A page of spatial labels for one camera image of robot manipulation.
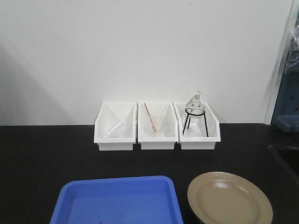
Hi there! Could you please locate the left white storage bin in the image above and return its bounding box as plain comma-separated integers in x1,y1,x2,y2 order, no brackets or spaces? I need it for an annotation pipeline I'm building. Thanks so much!
93,103,137,151

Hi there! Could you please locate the blue lab equipment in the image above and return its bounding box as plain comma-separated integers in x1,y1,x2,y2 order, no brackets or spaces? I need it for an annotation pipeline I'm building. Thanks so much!
271,0,299,133

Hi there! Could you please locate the black sink basin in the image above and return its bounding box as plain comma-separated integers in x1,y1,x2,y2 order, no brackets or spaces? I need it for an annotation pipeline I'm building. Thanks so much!
268,145,299,182

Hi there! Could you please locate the clear glass beaker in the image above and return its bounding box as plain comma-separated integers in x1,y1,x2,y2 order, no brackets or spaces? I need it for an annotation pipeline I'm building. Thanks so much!
145,116,162,137

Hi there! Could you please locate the black tripod stand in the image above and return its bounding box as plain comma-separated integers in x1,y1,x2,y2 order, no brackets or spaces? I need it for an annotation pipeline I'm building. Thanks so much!
183,109,209,137

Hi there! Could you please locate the blue plastic tray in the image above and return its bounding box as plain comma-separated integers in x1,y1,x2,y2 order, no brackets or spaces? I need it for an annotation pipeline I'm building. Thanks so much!
50,175,183,224

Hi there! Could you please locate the right white storage bin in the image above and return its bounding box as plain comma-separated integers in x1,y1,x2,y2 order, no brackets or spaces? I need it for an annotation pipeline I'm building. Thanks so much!
173,102,221,150

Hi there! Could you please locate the middle white storage bin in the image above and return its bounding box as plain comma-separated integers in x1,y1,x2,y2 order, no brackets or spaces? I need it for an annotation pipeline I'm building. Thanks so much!
137,102,179,150

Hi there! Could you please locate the glass flask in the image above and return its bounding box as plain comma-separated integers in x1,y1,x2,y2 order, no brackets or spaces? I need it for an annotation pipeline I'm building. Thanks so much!
185,91,205,119

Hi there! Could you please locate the beige plate black rim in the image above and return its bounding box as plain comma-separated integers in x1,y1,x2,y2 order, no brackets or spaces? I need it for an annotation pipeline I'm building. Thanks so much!
187,172,273,224

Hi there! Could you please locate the white storage bin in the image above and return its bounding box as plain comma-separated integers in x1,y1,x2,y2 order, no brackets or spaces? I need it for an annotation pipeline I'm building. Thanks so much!
137,102,179,150
173,102,221,150
93,103,137,151

